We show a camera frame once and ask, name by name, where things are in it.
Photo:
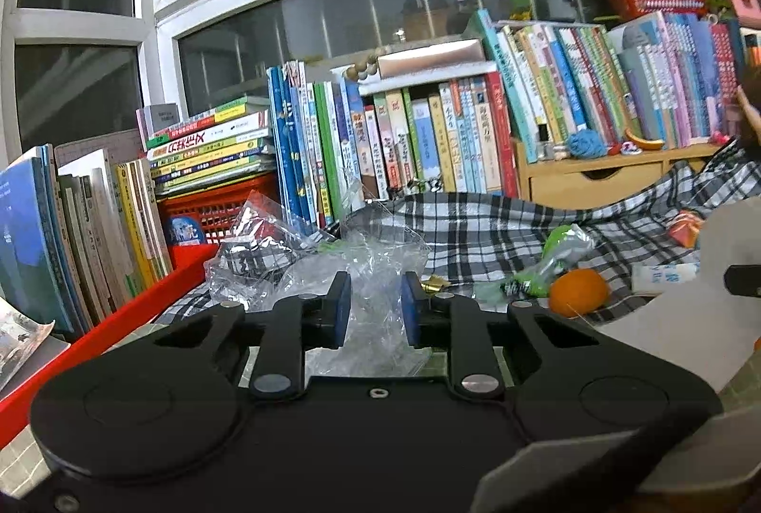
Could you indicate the blue cartoon tin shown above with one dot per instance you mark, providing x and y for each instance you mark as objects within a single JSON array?
[{"x": 184, "y": 231}]

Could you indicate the large blue picture book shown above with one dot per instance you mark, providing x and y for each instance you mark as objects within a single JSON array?
[{"x": 24, "y": 239}]

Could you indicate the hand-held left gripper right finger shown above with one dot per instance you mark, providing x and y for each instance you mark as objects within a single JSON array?
[{"x": 413, "y": 311}]

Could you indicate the row of thin books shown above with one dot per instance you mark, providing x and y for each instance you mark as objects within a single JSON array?
[{"x": 107, "y": 239}]

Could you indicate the row of upright books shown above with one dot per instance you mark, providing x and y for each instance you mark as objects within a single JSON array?
[
  {"x": 594, "y": 79},
  {"x": 386, "y": 150}
]

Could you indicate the white paper sheet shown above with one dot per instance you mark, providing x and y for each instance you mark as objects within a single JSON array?
[{"x": 666, "y": 323}]

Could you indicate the yellow banana toy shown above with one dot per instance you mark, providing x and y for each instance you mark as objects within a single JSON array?
[{"x": 645, "y": 141}]

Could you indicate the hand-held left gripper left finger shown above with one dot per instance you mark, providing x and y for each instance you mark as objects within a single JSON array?
[{"x": 337, "y": 311}]

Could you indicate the clear plastic bag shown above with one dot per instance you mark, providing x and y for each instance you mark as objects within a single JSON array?
[{"x": 377, "y": 311}]

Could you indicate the white toothpaste tube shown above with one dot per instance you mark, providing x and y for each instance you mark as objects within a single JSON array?
[{"x": 660, "y": 276}]

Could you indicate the blue yarn ball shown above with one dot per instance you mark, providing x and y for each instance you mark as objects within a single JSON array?
[{"x": 585, "y": 143}]

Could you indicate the red orange crumpled wrapper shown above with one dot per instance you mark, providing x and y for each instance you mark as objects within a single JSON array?
[{"x": 686, "y": 229}]

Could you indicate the pink grid board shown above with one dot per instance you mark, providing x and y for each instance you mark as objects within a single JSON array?
[{"x": 101, "y": 147}]

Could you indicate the green checked blanket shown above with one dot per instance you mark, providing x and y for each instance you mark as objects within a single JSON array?
[{"x": 743, "y": 379}]

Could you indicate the orange fruit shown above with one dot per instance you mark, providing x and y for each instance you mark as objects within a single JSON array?
[{"x": 579, "y": 293}]

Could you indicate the plaid black white blanket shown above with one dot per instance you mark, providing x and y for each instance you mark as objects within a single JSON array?
[{"x": 475, "y": 228}]

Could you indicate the gold foil wrapper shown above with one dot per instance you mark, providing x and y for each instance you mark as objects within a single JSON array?
[{"x": 436, "y": 284}]

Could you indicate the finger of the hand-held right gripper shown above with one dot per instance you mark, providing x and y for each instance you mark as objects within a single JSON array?
[{"x": 743, "y": 281}]

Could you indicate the glossy magazine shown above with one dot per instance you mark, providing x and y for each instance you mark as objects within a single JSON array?
[{"x": 24, "y": 340}]

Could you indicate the small grey box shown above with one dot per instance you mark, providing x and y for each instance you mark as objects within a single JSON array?
[{"x": 160, "y": 118}]

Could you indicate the wooden desk organizer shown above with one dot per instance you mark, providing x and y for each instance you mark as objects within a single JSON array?
[{"x": 594, "y": 180}]

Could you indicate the beige flat box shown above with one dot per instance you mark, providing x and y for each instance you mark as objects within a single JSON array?
[{"x": 428, "y": 58}]

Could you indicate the green snack wrapper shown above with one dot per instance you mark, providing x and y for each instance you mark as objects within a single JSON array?
[{"x": 562, "y": 245}]

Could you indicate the clear printed plastic wrapper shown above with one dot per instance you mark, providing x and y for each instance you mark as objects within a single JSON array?
[{"x": 249, "y": 257}]

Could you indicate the stack of flat books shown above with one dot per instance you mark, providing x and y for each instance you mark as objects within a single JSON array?
[{"x": 208, "y": 144}]

